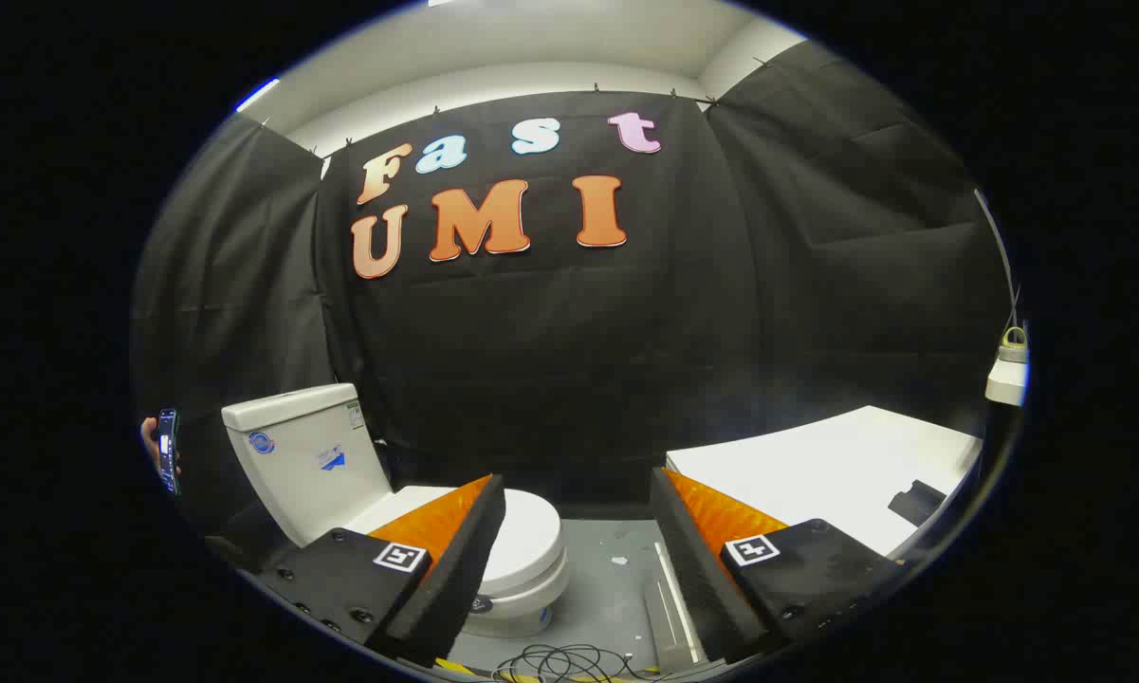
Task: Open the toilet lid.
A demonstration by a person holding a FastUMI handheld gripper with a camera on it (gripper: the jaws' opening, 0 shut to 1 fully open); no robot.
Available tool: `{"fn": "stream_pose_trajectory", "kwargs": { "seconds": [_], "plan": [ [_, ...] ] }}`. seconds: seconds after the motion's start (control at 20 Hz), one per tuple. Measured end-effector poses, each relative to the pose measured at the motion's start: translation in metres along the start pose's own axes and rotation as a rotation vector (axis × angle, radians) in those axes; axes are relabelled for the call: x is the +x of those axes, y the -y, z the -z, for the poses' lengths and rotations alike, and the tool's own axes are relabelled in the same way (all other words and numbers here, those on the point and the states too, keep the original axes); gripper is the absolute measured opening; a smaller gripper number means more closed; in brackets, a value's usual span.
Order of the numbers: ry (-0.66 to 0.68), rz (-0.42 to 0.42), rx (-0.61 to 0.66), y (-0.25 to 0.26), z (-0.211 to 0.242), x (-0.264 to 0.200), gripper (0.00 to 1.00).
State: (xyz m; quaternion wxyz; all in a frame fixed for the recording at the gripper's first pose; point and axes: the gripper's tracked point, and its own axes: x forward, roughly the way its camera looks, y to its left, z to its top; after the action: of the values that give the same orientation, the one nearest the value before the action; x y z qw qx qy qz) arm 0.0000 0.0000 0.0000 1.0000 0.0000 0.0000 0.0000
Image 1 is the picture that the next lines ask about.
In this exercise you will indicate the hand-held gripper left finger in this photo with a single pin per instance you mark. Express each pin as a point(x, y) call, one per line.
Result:
point(469, 560)

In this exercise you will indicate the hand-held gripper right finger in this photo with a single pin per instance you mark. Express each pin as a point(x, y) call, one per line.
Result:
point(688, 560)

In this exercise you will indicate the white toilet lid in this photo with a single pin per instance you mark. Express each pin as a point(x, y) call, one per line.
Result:
point(529, 531)

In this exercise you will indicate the dark smartphone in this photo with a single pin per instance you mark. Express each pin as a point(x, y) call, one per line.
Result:
point(169, 451)

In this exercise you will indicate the white toilet tank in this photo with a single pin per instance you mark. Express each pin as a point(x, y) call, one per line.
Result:
point(303, 465)

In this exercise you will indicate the yellow black floor tape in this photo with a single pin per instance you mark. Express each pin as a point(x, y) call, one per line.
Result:
point(455, 668)

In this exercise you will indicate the white drawer cabinet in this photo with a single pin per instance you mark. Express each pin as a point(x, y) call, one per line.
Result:
point(816, 465)

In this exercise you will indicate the flat black object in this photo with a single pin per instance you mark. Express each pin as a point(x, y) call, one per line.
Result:
point(918, 503)

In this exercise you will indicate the black backdrop cloth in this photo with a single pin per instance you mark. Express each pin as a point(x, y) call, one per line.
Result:
point(550, 332)

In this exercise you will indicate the white shelf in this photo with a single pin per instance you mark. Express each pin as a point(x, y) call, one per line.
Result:
point(1005, 384)

